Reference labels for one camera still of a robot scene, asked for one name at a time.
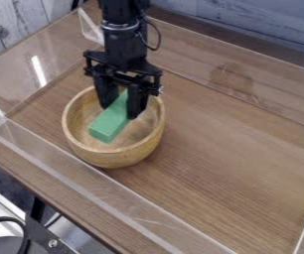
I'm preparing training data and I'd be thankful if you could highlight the clear acrylic corner bracket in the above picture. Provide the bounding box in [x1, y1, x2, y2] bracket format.
[78, 8, 104, 46]

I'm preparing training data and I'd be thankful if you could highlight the black cable loop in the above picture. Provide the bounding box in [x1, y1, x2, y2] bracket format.
[0, 216, 31, 254]

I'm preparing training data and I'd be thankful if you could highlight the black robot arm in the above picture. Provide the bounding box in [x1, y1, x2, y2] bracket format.
[83, 0, 163, 119]

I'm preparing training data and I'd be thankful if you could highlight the black table leg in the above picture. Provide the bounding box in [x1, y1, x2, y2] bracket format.
[31, 197, 47, 222]

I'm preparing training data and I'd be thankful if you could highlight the brown wooden bowl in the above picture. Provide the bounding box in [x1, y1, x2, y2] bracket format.
[63, 87, 166, 169]

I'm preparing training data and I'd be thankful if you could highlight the black metal bracket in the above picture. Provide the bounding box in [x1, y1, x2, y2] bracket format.
[25, 217, 79, 254]

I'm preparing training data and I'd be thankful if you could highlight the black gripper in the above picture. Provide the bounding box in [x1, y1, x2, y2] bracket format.
[83, 21, 162, 120]

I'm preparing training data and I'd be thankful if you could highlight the green rectangular block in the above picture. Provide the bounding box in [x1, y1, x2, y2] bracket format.
[88, 91, 130, 143]

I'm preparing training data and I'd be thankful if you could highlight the clear acrylic tray wall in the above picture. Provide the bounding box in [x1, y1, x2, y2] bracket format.
[0, 12, 304, 254]

